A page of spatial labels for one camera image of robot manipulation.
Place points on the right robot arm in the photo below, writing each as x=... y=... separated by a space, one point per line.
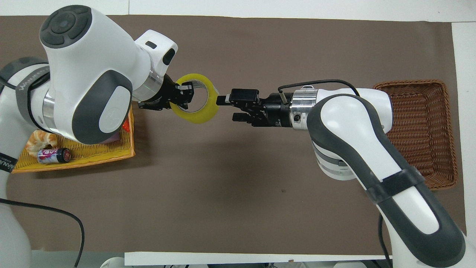
x=357 y=126

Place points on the small bottle with black cap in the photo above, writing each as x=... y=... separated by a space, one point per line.
x=54 y=155

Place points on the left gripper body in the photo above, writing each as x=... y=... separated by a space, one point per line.
x=160 y=96

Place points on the yellow tape roll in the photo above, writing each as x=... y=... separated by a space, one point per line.
x=205 y=115

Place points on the pink packet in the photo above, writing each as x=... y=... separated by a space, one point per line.
x=112 y=138

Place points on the yellow woven basket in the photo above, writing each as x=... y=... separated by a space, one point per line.
x=93 y=152

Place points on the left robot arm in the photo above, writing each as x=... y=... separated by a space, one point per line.
x=89 y=56

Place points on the bread pastry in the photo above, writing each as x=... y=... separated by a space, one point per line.
x=37 y=141

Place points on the brown wicker basket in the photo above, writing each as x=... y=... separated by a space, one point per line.
x=420 y=126

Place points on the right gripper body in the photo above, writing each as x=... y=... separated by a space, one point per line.
x=277 y=111

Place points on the orange snack packet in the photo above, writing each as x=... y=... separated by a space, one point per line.
x=126 y=124

